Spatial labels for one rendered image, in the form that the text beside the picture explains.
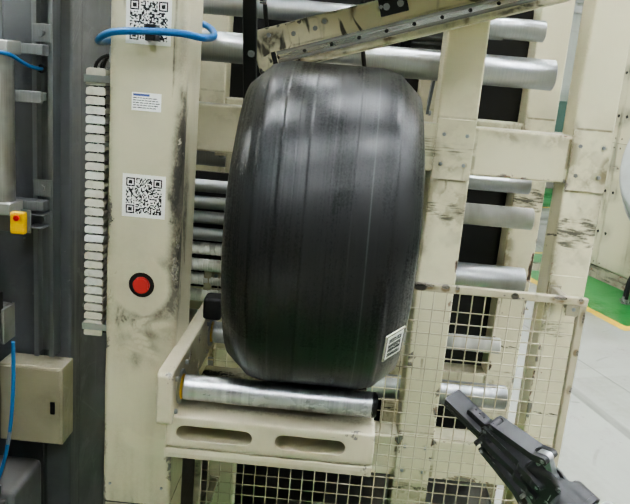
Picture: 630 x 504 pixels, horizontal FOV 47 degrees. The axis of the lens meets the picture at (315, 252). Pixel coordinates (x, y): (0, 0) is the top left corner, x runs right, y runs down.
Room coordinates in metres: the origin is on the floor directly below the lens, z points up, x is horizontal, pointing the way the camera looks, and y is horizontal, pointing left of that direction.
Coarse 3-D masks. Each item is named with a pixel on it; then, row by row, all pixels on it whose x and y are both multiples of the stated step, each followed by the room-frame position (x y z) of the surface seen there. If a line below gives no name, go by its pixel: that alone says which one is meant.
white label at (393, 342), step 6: (396, 330) 1.05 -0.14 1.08; (402, 330) 1.06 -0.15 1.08; (390, 336) 1.04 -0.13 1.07; (396, 336) 1.05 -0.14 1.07; (402, 336) 1.07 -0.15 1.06; (390, 342) 1.05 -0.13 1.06; (396, 342) 1.06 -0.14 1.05; (384, 348) 1.05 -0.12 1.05; (390, 348) 1.06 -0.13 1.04; (396, 348) 1.07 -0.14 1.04; (384, 354) 1.05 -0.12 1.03; (390, 354) 1.07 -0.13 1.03; (384, 360) 1.06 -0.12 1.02
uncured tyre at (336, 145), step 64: (320, 64) 1.25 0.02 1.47; (256, 128) 1.09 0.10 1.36; (320, 128) 1.08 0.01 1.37; (384, 128) 1.08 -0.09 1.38; (256, 192) 1.03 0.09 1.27; (320, 192) 1.03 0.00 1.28; (384, 192) 1.03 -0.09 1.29; (256, 256) 1.01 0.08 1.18; (320, 256) 1.01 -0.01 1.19; (384, 256) 1.01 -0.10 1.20; (256, 320) 1.03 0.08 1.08; (320, 320) 1.02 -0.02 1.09; (384, 320) 1.02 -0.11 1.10; (320, 384) 1.14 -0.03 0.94
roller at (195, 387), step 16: (192, 384) 1.14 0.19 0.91; (208, 384) 1.14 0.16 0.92; (224, 384) 1.15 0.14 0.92; (240, 384) 1.15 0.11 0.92; (256, 384) 1.15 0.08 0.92; (272, 384) 1.15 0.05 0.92; (288, 384) 1.16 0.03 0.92; (208, 400) 1.14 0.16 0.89; (224, 400) 1.14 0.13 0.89; (240, 400) 1.14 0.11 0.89; (256, 400) 1.14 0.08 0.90; (272, 400) 1.14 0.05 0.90; (288, 400) 1.14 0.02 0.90; (304, 400) 1.14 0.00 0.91; (320, 400) 1.14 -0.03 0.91; (336, 400) 1.14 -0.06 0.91; (352, 400) 1.14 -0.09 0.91; (368, 400) 1.14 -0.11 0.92; (368, 416) 1.14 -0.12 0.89
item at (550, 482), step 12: (528, 468) 0.87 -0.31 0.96; (540, 468) 0.86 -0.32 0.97; (540, 480) 0.86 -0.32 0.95; (552, 480) 0.84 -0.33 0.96; (564, 480) 0.84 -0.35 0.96; (576, 480) 0.85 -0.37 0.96; (540, 492) 0.86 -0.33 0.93; (552, 492) 0.84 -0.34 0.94; (564, 492) 0.83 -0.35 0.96; (576, 492) 0.83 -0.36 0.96; (588, 492) 0.83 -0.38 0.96
